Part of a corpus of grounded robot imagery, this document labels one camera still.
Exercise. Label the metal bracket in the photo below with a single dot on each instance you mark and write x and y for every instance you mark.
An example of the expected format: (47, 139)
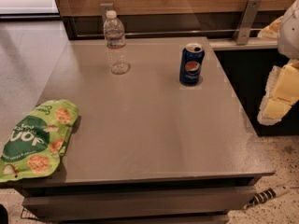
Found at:
(105, 7)
(242, 33)

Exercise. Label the metal bracket left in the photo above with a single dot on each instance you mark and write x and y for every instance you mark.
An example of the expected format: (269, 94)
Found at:
(105, 7)

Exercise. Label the green rice chip bag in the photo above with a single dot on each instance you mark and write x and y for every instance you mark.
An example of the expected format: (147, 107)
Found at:
(38, 142)

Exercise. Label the striped white floor tool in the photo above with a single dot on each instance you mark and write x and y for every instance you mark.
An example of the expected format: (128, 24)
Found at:
(267, 195)

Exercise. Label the clear plastic water bottle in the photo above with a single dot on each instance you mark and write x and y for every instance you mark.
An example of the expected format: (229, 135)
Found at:
(115, 41)

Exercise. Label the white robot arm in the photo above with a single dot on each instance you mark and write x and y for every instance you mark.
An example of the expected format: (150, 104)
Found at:
(288, 34)

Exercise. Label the grey drawer cabinet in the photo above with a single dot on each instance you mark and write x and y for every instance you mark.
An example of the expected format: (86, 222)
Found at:
(155, 200)

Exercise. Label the metal bracket right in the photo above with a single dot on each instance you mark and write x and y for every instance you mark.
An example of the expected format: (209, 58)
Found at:
(242, 33)

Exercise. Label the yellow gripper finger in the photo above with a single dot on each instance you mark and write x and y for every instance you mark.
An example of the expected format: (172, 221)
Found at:
(271, 31)
(281, 93)

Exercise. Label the blue pepsi can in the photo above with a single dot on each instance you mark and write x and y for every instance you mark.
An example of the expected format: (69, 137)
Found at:
(191, 63)

